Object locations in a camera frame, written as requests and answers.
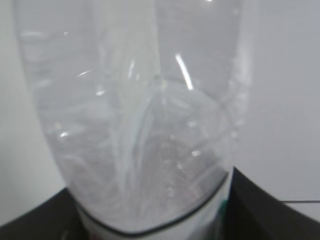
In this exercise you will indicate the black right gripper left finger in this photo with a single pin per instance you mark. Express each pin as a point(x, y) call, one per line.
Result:
point(55, 219)

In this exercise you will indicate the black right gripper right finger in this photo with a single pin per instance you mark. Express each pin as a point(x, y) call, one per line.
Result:
point(253, 214)

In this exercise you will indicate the clear water bottle red label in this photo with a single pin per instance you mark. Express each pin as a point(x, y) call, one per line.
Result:
point(140, 103)

